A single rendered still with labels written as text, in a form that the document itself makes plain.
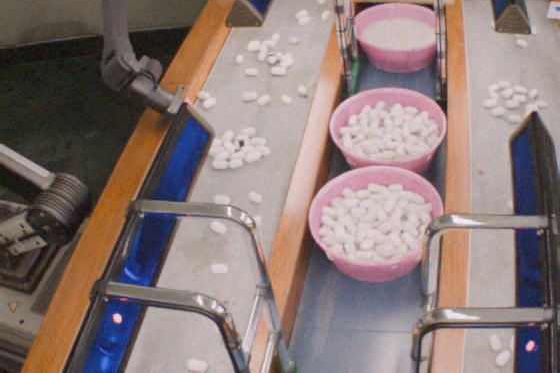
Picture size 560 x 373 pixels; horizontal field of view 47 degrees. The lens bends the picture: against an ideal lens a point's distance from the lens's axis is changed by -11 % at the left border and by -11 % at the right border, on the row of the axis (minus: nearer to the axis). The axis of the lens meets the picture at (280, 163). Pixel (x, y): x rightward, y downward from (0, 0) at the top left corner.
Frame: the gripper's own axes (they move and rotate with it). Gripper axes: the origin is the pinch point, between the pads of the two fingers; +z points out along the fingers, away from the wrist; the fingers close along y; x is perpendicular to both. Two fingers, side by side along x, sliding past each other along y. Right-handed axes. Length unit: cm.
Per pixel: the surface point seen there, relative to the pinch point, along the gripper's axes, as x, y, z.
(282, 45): -6.0, 37.6, 10.6
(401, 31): -26, 47, 36
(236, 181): -6.7, -17.1, 10.9
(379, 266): -29, -40, 36
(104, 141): 113, 82, -18
